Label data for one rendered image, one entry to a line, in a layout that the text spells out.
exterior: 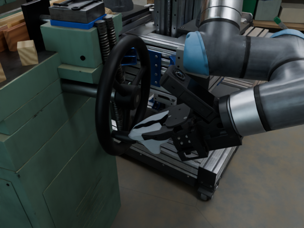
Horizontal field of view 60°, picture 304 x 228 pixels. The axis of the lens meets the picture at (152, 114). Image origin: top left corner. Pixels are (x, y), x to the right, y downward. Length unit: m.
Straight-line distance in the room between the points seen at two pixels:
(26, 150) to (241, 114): 0.47
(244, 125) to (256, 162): 1.29
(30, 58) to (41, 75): 0.04
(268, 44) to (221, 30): 0.08
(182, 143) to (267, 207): 1.07
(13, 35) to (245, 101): 0.55
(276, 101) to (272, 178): 1.26
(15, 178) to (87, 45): 0.34
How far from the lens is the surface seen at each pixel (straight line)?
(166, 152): 1.33
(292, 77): 0.43
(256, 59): 0.48
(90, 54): 0.64
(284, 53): 0.48
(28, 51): 0.63
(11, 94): 0.59
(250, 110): 0.42
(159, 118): 0.51
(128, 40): 0.58
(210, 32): 0.49
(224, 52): 0.47
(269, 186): 1.61
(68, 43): 0.66
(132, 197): 1.44
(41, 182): 0.74
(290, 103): 0.41
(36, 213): 0.77
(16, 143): 0.63
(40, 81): 0.65
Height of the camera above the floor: 1.15
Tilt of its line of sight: 36 degrees down
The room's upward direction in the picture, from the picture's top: straight up
